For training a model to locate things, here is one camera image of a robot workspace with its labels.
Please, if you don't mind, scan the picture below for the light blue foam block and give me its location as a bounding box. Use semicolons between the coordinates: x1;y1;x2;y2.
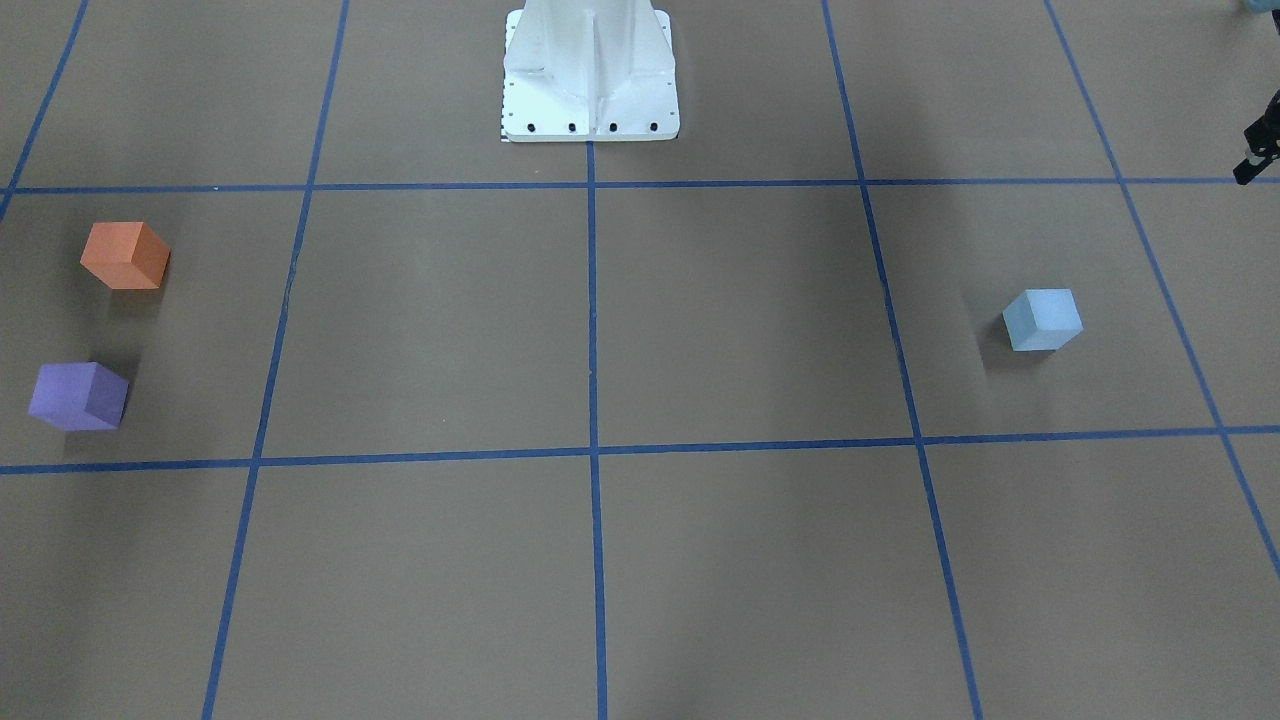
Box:
1002;288;1084;352

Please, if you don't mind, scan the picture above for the orange foam block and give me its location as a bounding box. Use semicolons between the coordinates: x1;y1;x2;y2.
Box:
79;222;172;290

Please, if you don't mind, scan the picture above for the purple foam block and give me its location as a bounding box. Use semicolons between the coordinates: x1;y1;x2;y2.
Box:
28;363;131;432

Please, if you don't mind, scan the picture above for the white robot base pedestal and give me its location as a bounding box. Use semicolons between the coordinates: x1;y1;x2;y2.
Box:
500;1;681;143

